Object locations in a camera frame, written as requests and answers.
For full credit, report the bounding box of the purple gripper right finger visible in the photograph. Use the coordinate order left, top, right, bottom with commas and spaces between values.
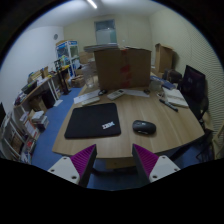
132, 144, 180, 184

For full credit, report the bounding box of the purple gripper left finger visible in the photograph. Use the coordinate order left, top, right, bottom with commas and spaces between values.
48, 145, 97, 187

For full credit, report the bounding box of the black computer mouse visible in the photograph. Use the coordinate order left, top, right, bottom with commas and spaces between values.
132, 120, 156, 135

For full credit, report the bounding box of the black IBM mouse pad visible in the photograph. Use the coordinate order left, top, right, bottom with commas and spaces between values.
64, 103, 121, 139

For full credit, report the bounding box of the black pen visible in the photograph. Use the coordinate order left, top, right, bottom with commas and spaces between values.
159, 99, 178, 112

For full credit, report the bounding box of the white bookshelf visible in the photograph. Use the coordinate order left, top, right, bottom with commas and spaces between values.
0, 103, 49, 164

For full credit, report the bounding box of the open white notebook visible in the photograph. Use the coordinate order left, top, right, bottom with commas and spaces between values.
163, 88, 188, 108

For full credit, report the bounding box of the white paper sheet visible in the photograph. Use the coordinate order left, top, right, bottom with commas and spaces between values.
122, 89, 150, 97

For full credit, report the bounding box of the white remote control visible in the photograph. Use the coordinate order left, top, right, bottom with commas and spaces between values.
107, 89, 125, 100

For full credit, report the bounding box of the wooden side desk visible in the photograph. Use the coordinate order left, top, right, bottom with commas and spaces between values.
14, 65, 70, 107

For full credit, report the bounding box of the small cardboard box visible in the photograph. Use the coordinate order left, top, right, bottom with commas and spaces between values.
71, 75, 85, 88

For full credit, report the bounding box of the black monitor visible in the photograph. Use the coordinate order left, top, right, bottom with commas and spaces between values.
181, 64, 207, 107

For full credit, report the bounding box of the clear plastic pitcher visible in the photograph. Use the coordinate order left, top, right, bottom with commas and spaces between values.
82, 64, 94, 88

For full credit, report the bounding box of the large cardboard box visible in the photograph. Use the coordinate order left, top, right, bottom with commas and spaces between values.
94, 48, 151, 90

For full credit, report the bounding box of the tall cardboard box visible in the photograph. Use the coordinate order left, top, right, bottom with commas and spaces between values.
155, 43, 173, 73

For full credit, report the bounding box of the blue white display cabinet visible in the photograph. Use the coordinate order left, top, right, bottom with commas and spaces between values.
56, 40, 80, 78

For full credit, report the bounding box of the ceiling light tube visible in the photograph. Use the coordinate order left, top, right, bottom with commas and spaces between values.
87, 0, 98, 9

